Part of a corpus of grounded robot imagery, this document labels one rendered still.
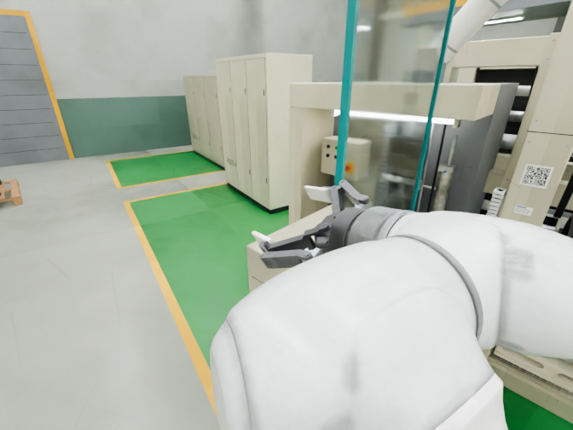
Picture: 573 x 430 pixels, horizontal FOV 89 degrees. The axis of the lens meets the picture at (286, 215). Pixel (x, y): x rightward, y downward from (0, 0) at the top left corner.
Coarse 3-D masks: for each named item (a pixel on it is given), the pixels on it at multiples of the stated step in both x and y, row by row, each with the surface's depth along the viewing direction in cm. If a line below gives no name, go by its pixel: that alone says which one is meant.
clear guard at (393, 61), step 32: (352, 0) 54; (384, 0) 61; (416, 0) 71; (448, 0) 84; (352, 32) 56; (384, 32) 65; (416, 32) 76; (448, 32) 90; (352, 64) 59; (384, 64) 69; (416, 64) 81; (352, 96) 63; (384, 96) 73; (416, 96) 87; (352, 128) 67; (384, 128) 78; (416, 128) 95; (352, 160) 71; (384, 160) 84; (416, 160) 103; (384, 192) 90; (416, 192) 112
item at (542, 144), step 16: (560, 48) 89; (560, 64) 90; (560, 80) 91; (544, 96) 94; (560, 96) 92; (544, 112) 96; (560, 112) 93; (544, 128) 97; (560, 128) 94; (528, 144) 101; (544, 144) 98; (560, 144) 95; (528, 160) 102; (544, 160) 99; (560, 160) 96; (512, 176) 107; (560, 176) 98; (512, 192) 108; (528, 192) 105; (544, 192) 102; (512, 208) 109; (544, 208) 103
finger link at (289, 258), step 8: (264, 256) 44; (272, 256) 43; (280, 256) 42; (288, 256) 41; (296, 256) 41; (304, 256) 39; (312, 256) 39; (272, 264) 45; (280, 264) 44; (288, 264) 43; (296, 264) 42
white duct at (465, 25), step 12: (468, 0) 123; (480, 0) 118; (492, 0) 116; (504, 0) 117; (468, 12) 122; (480, 12) 120; (492, 12) 120; (456, 24) 126; (468, 24) 124; (480, 24) 124; (456, 36) 128; (468, 36) 127; (456, 48) 131; (444, 60) 136
